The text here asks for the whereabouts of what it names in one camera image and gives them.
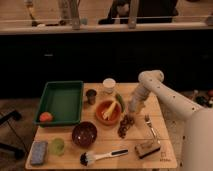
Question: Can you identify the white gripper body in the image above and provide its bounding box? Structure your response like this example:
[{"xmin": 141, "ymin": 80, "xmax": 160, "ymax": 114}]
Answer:
[{"xmin": 128, "ymin": 91, "xmax": 147, "ymax": 113}]

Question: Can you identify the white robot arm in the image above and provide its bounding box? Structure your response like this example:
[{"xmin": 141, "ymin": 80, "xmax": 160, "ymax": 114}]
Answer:
[{"xmin": 128, "ymin": 70, "xmax": 213, "ymax": 171}]

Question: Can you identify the orange bowl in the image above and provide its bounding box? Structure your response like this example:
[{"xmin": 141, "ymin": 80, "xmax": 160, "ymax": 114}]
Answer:
[{"xmin": 95, "ymin": 100, "xmax": 121, "ymax": 125}]

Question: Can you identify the purple bowl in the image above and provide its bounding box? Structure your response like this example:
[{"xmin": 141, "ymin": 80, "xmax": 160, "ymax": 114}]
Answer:
[{"xmin": 72, "ymin": 121, "xmax": 97, "ymax": 148}]

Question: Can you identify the green pepper toy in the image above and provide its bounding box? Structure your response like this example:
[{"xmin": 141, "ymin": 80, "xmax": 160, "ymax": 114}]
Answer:
[{"xmin": 115, "ymin": 93, "xmax": 125, "ymax": 112}]

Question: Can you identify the metal fork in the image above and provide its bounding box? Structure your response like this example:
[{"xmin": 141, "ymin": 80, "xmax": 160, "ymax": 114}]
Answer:
[{"xmin": 144, "ymin": 115, "xmax": 157, "ymax": 139}]

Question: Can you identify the brown grape bunch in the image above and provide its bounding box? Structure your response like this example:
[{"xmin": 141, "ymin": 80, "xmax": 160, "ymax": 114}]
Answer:
[{"xmin": 118, "ymin": 115, "xmax": 134, "ymax": 138}]

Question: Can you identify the white cup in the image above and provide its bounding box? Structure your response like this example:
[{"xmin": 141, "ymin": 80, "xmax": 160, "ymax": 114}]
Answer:
[{"xmin": 103, "ymin": 78, "xmax": 116, "ymax": 94}]

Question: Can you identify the yellow banana toy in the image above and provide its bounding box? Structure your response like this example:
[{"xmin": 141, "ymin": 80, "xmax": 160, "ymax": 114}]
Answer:
[{"xmin": 103, "ymin": 101, "xmax": 116, "ymax": 120}]

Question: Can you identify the dark metal cup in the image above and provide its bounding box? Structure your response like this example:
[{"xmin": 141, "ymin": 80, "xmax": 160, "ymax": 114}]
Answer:
[{"xmin": 86, "ymin": 89, "xmax": 97, "ymax": 105}]

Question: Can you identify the wooden block eraser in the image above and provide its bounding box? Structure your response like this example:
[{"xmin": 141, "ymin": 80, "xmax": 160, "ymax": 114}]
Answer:
[{"xmin": 135, "ymin": 140, "xmax": 161, "ymax": 159}]

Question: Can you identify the green plastic tray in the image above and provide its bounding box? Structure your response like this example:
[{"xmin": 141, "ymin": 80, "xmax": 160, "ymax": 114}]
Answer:
[{"xmin": 34, "ymin": 81, "xmax": 84, "ymax": 127}]

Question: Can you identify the white dish brush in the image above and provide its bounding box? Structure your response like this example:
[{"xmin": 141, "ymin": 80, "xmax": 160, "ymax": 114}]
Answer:
[{"xmin": 80, "ymin": 149, "xmax": 128, "ymax": 166}]

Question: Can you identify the orange peach fruit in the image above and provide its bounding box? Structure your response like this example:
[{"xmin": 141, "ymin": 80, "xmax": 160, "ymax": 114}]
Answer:
[{"xmin": 39, "ymin": 112, "xmax": 53, "ymax": 122}]

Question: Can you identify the green plastic cup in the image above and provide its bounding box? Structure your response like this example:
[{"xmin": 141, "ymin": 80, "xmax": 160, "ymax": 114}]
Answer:
[{"xmin": 49, "ymin": 138, "xmax": 65, "ymax": 156}]

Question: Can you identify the blue sponge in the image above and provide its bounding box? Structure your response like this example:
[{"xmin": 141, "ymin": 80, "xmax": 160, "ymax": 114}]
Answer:
[{"xmin": 30, "ymin": 141, "xmax": 48, "ymax": 166}]

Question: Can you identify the black office chair base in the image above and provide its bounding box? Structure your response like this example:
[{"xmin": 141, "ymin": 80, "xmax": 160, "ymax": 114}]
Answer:
[{"xmin": 0, "ymin": 109, "xmax": 26, "ymax": 161}]

